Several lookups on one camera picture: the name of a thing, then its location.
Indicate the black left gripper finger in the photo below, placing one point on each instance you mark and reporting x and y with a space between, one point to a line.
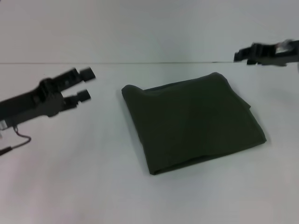
74 75
78 99

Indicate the dark green t-shirt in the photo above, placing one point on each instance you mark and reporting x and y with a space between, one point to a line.
191 121

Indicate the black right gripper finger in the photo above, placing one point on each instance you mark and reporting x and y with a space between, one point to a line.
253 53

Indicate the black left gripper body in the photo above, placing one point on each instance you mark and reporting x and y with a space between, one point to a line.
30 102

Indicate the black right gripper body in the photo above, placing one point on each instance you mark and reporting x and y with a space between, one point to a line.
282 56

